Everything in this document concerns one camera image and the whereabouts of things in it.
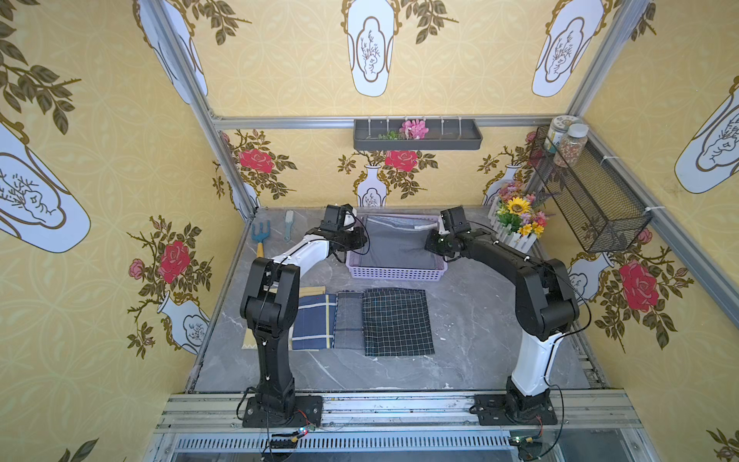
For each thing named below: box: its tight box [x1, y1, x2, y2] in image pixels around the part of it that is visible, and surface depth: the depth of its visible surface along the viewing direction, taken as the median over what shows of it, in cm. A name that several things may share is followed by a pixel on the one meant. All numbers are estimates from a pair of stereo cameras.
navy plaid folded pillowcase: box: [292, 293, 338, 350], surface depth 90 cm
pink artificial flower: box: [398, 118, 430, 140], surface depth 90 cm
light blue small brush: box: [283, 209, 294, 242], surface depth 119 cm
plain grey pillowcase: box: [359, 215, 439, 269], surface depth 100 cm
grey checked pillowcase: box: [332, 290, 366, 351], surface depth 90 cm
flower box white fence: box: [487, 181, 548, 255], surface depth 100 cm
